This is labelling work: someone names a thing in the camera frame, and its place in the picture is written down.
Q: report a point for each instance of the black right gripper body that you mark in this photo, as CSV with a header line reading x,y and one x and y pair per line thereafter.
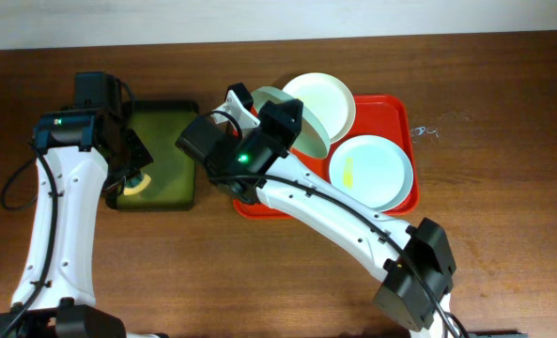
x,y
261,141

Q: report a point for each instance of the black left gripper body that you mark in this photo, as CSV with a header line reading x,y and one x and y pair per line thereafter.
x,y
134,153

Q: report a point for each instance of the yellow green sponge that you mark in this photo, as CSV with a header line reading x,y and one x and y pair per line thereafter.
x,y
136,184

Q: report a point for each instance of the pale green plate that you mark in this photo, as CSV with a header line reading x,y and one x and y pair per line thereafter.
x,y
313,141

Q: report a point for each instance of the cream plate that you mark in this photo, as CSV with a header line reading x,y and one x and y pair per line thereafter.
x,y
328,98

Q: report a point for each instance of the light blue plate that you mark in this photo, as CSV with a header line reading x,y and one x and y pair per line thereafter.
x,y
373,170

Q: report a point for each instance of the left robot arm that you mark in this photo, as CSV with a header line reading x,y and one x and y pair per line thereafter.
x,y
78,155

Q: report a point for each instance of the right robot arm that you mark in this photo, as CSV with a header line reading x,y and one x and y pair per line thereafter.
x,y
414,264

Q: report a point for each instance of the black water tray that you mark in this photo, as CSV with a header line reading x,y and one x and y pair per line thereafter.
x,y
158,124

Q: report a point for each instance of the red plastic tray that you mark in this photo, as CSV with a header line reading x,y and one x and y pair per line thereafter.
x,y
380,115

